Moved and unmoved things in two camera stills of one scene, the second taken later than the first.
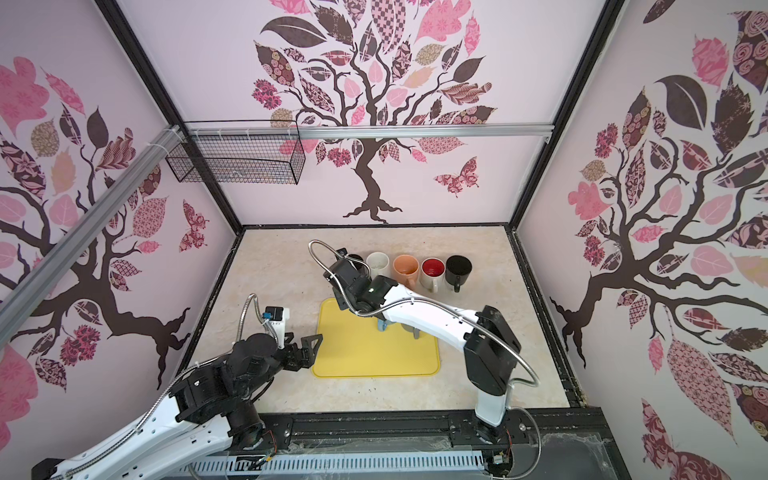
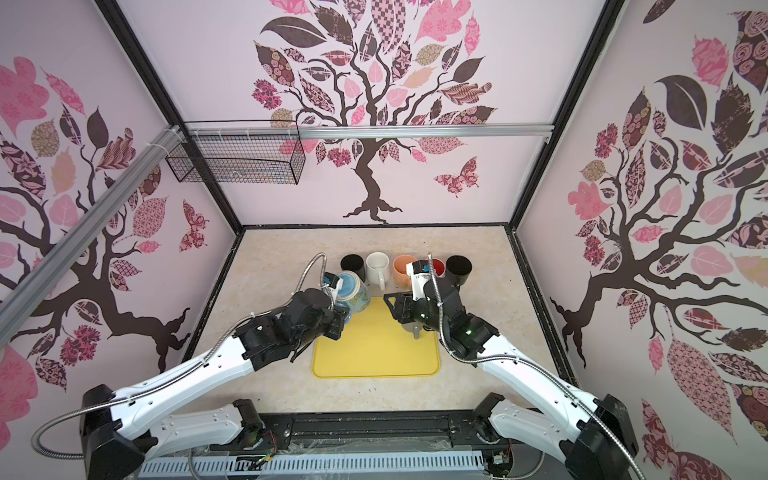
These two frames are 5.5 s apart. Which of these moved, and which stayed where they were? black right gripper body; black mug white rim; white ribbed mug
Moved: black right gripper body
Stayed: white ribbed mug; black mug white rim
